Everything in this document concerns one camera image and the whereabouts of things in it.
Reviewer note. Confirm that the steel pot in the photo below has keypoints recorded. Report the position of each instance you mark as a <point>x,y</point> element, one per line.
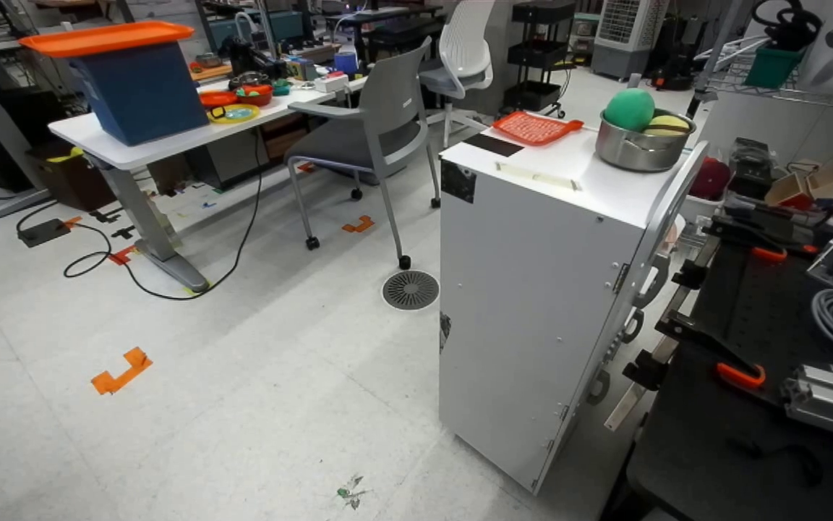
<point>639,149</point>

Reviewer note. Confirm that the round green plush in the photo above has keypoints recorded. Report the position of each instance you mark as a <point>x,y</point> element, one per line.
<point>629,108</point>

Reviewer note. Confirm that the yellow plush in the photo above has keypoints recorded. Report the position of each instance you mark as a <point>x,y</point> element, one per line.
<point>669,123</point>

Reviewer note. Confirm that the orange floor tape marker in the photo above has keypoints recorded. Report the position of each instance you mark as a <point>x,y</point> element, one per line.
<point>358,225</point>
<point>115,375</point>

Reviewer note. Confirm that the white toy kitchen unit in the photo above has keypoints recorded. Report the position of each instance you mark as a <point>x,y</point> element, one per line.
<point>522,320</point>

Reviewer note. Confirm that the grey plastic wheeled chair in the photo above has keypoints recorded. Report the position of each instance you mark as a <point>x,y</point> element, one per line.
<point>377,134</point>

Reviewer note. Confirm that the black flat rectangular pad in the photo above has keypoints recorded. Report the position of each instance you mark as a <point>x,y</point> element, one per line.
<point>491,145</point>

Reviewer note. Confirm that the clear plastic strip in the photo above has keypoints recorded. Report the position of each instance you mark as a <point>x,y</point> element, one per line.
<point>536,176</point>

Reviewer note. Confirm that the blue bottle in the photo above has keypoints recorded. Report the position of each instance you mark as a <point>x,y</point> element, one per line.
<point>345,60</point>

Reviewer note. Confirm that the white office chair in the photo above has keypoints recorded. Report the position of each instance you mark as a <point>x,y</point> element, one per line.
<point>464,48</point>

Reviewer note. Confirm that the black shelf cart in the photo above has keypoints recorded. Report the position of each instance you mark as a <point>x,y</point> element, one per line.
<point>536,60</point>

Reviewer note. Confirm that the orange toy tray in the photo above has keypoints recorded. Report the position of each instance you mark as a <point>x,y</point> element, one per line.
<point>231,94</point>

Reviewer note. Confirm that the white desk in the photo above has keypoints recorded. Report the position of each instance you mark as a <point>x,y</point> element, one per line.
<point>144,141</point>

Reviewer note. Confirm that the dark red round object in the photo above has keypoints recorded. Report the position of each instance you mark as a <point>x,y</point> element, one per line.
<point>713,178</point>

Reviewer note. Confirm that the white air cooler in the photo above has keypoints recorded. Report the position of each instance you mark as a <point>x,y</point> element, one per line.
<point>629,34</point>

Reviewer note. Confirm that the blue storage bin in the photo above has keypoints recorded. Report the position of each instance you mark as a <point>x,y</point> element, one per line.
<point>141,92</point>

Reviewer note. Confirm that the black power adapter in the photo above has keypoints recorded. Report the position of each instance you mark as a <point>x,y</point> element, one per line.
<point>45,232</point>

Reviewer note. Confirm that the orange bin lid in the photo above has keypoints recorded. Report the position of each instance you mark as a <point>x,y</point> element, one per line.
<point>108,35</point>

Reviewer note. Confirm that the green box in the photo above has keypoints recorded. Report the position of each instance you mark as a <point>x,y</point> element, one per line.
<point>775,66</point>

